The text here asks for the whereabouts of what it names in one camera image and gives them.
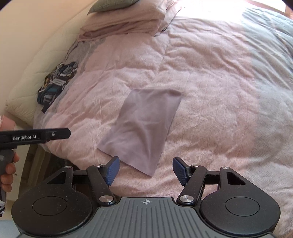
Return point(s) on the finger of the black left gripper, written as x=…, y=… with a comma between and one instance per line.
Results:
x=57, y=134

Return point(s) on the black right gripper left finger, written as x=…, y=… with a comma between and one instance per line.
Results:
x=65, y=201

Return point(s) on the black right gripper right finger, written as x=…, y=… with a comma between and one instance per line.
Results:
x=226, y=202

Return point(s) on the mauve cloth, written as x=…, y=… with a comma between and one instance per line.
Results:
x=139, y=133

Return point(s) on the person's left hand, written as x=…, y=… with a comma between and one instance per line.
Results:
x=7, y=177

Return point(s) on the striped patterned garment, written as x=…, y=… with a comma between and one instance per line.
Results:
x=54, y=83

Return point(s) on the white mattress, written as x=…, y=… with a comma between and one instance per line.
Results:
x=21, y=103

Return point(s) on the grey pillow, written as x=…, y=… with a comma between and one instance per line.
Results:
x=108, y=5

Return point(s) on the pink pillow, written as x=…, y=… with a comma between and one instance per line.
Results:
x=150, y=17

